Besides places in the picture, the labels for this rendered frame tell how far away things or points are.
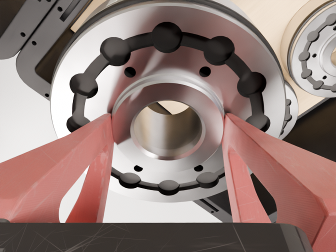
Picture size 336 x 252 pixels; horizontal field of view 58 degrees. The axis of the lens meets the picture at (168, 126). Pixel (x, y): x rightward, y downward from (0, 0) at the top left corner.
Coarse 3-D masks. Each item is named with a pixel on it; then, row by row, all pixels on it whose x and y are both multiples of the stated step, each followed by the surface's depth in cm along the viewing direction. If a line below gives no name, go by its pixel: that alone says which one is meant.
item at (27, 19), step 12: (36, 0) 20; (48, 0) 20; (24, 12) 20; (36, 12) 20; (12, 24) 21; (24, 24) 21; (36, 24) 21; (0, 36) 21; (12, 36) 21; (24, 36) 21; (0, 48) 22; (12, 48) 22
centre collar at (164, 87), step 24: (120, 96) 12; (144, 96) 12; (168, 96) 12; (192, 96) 12; (216, 96) 12; (120, 120) 12; (216, 120) 12; (120, 144) 13; (144, 144) 14; (192, 144) 14; (216, 144) 13; (168, 168) 14
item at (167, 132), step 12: (144, 108) 16; (144, 120) 15; (156, 120) 16; (168, 120) 16; (180, 120) 16; (192, 120) 15; (144, 132) 14; (156, 132) 15; (168, 132) 15; (180, 132) 15; (192, 132) 14; (156, 144) 14; (168, 144) 14; (180, 144) 14
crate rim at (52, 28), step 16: (64, 0) 20; (80, 0) 20; (48, 16) 21; (64, 16) 22; (48, 32) 21; (32, 48) 22; (48, 48) 22; (16, 64) 23; (32, 64) 23; (32, 80) 23; (48, 80) 24; (48, 96) 24; (208, 208) 32; (224, 208) 33; (272, 208) 33
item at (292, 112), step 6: (288, 90) 32; (288, 96) 32; (294, 96) 32; (288, 102) 33; (294, 102) 32; (288, 108) 33; (294, 108) 33; (288, 114) 34; (294, 114) 33; (288, 120) 34; (294, 120) 34; (288, 126) 34; (282, 132) 35; (288, 132) 35; (282, 138) 35
